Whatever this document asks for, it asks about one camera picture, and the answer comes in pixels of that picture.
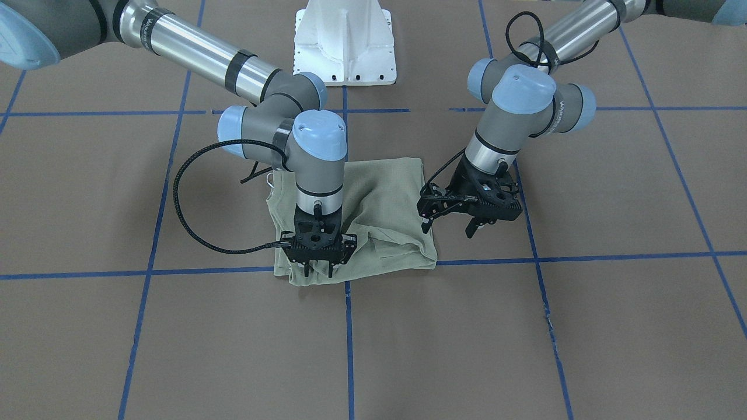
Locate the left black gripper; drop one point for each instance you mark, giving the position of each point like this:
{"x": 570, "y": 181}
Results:
{"x": 458, "y": 182}

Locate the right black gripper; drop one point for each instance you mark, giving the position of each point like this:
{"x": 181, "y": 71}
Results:
{"x": 351, "y": 243}

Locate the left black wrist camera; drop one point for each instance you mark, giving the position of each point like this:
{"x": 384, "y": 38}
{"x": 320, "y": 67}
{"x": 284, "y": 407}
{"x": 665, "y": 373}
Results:
{"x": 433, "y": 196}

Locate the olive green long-sleeve shirt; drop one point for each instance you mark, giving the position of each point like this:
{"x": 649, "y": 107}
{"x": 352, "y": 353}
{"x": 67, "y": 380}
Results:
{"x": 380, "y": 208}

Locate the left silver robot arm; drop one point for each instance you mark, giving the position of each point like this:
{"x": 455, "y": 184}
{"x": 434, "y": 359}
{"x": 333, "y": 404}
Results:
{"x": 523, "y": 101}

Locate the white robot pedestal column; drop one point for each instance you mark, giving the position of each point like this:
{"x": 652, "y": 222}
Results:
{"x": 345, "y": 43}

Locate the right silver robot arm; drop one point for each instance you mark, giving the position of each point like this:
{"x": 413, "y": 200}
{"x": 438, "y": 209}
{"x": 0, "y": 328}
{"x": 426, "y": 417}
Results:
{"x": 89, "y": 147}

